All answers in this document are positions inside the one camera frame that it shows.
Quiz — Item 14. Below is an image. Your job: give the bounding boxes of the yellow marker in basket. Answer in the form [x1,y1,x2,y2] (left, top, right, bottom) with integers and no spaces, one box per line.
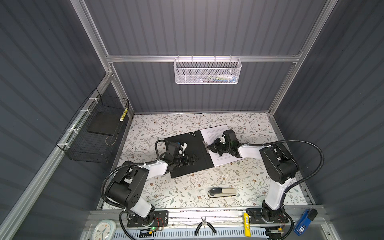
[120,108,128,122]

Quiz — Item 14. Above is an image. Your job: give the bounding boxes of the grey black stapler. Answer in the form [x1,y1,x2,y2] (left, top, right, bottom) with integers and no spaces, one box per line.
[208,188,237,198]

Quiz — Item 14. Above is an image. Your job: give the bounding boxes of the black wire basket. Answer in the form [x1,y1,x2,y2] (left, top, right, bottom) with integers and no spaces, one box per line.
[57,91,130,164]

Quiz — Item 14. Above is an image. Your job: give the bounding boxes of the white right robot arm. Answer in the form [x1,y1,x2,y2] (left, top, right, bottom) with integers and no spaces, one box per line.
[207,130,325,223]

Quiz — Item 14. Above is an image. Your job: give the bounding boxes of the black handled pliers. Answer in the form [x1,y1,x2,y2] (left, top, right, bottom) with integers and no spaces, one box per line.
[194,217,217,236]

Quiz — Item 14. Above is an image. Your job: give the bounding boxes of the white wire mesh basket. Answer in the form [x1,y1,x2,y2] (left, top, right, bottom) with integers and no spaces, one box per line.
[173,58,242,85]

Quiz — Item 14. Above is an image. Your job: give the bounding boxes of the printed sheet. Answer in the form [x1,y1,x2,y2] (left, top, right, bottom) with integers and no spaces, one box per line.
[200,125,241,167]

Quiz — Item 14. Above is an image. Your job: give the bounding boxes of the black file folder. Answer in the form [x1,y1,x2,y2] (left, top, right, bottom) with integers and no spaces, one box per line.
[166,130,214,179]

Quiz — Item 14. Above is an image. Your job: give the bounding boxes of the white wall clock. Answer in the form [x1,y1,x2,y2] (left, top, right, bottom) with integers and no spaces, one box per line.
[90,220,117,240]

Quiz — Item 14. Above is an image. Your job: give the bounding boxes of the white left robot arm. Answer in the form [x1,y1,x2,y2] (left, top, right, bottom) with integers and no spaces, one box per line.
[101,140,188,226]

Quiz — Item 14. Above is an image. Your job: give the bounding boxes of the yellow utility knife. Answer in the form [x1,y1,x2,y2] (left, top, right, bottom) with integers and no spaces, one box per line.
[243,213,251,237]

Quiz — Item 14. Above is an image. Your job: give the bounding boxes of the pens in white basket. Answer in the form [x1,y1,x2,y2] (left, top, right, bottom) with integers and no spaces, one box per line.
[199,75,238,84]

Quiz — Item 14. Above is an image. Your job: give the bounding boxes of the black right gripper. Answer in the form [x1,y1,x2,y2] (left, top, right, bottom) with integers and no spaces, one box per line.
[207,138,231,157]

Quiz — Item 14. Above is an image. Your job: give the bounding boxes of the black pad in basket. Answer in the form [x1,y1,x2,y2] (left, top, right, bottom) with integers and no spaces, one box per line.
[87,112,123,136]

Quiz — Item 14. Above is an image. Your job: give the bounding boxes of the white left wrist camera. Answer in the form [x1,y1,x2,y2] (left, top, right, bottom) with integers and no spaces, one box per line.
[179,142,187,156]

